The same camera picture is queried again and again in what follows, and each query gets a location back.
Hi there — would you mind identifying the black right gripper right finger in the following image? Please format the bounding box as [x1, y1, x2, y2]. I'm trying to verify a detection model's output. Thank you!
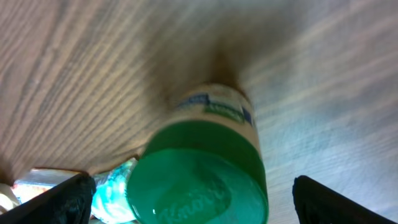
[292, 175, 395, 224]

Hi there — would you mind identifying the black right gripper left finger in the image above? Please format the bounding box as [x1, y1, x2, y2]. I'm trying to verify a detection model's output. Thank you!
[1, 173, 96, 224]

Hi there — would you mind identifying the green lid beige jar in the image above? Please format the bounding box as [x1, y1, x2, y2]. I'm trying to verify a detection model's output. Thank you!
[126, 83, 269, 224]

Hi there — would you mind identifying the orange Kleenex tissue pack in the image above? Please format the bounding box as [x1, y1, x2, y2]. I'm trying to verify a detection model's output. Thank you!
[11, 168, 79, 204]

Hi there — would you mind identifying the teal Kleenex tissue pack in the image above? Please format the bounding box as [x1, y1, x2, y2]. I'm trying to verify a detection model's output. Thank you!
[91, 158, 137, 223]

